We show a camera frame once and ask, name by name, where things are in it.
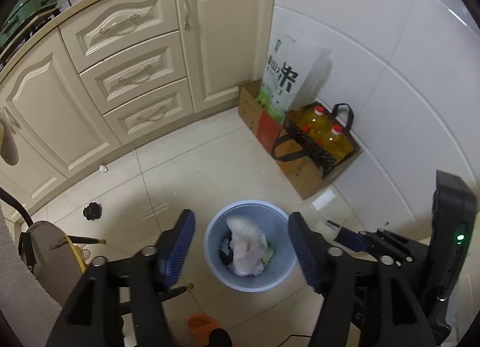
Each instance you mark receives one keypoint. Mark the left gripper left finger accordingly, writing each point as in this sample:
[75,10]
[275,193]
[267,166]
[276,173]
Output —
[136,286]

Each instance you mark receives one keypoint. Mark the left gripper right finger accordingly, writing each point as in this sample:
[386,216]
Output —
[375,292]

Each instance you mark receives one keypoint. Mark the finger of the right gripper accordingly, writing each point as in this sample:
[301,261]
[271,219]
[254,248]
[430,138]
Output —
[354,241]

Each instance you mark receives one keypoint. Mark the white plastic bag trash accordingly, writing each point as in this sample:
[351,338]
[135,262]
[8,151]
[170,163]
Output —
[249,246]

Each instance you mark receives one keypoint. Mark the light blue trash bin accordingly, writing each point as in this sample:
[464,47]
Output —
[273,222]

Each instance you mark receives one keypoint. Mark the cream kitchen cabinets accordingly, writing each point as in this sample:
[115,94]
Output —
[106,76]

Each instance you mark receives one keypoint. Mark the orange slipper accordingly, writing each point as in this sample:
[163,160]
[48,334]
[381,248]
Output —
[201,326]

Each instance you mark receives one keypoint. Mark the cardboard box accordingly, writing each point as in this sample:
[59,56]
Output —
[307,166]

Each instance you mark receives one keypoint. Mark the yellow oil bottle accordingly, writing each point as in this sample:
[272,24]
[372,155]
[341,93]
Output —
[315,123]
[336,143]

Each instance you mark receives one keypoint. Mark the white rice bag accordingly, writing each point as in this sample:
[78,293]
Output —
[296,68]

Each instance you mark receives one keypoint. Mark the green electric cooker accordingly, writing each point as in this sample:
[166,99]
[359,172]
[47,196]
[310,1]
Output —
[24,12]

